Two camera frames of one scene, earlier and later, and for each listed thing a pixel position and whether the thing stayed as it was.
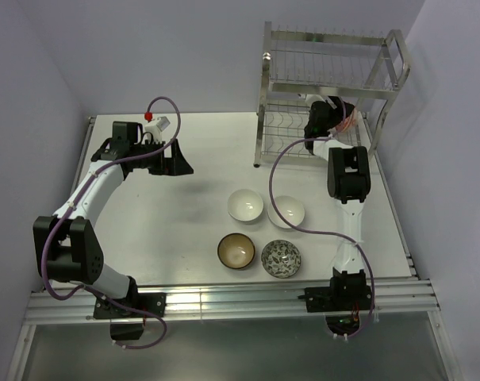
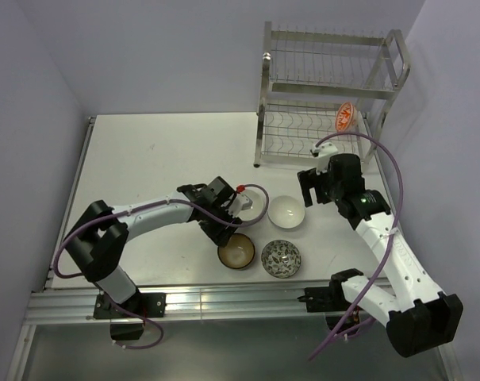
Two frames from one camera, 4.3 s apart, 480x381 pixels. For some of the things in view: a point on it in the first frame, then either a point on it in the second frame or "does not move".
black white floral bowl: x=281 y=259 does not move
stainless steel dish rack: x=298 y=67 does not move
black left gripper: x=175 y=166 → x=220 y=235
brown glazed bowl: x=236 y=251 does not move
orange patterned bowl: x=350 y=123 does not move
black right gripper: x=337 y=113 → x=309 y=179
